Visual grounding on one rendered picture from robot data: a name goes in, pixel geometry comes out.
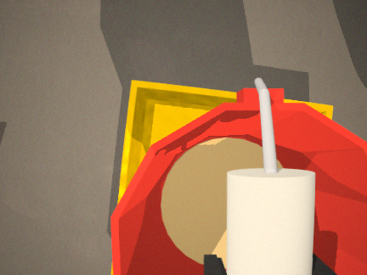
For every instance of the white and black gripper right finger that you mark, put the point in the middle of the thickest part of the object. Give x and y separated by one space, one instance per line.
320 268

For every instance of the yellow shallow tray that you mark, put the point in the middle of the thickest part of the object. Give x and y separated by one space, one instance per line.
156 110

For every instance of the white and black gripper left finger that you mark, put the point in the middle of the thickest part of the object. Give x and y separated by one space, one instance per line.
213 265

